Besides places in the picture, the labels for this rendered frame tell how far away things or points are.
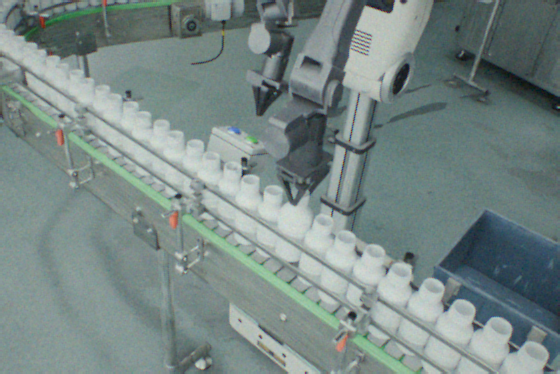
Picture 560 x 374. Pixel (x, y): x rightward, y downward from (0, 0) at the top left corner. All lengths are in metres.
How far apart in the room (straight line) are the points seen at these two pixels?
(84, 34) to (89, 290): 1.13
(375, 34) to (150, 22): 1.39
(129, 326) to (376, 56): 1.49
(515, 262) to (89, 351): 1.59
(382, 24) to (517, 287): 0.83
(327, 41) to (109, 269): 1.88
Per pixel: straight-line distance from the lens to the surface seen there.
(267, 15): 1.24
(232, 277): 1.21
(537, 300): 1.63
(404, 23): 1.42
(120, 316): 2.33
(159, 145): 1.25
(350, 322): 0.92
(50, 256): 2.64
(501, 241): 1.56
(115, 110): 1.37
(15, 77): 1.75
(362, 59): 1.49
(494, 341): 0.92
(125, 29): 2.56
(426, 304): 0.93
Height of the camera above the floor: 1.81
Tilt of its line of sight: 37 degrees down
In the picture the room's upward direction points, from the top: 6 degrees clockwise
